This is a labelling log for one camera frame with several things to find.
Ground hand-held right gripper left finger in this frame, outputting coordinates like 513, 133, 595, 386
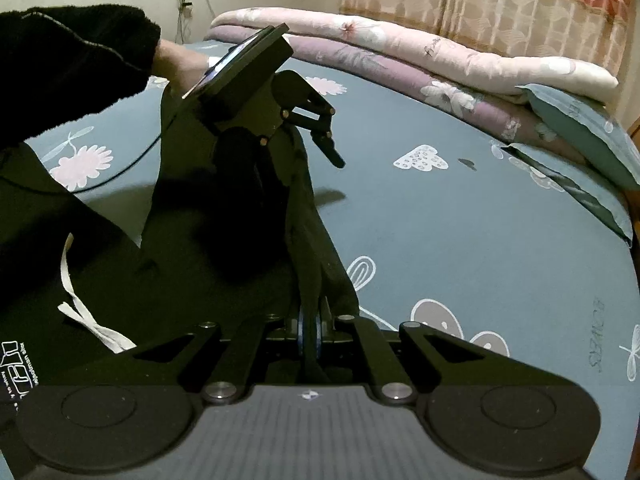
134, 310, 308, 405

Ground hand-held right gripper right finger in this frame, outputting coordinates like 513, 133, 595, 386
310, 310, 501, 406

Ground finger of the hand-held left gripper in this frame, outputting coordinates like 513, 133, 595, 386
262, 127, 313, 211
285, 87, 347, 169

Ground black pants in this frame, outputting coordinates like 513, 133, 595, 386
0, 82, 361, 411

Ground person's left hand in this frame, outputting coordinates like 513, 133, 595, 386
165, 42, 233, 96

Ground purple floral quilt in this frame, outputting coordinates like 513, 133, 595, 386
205, 30, 591, 161

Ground bed with blue floral sheet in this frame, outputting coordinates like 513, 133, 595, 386
25, 40, 640, 391

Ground patterned beige curtain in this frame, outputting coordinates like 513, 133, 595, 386
340, 0, 636, 96

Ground wall cables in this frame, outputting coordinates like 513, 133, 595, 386
135, 0, 211, 43

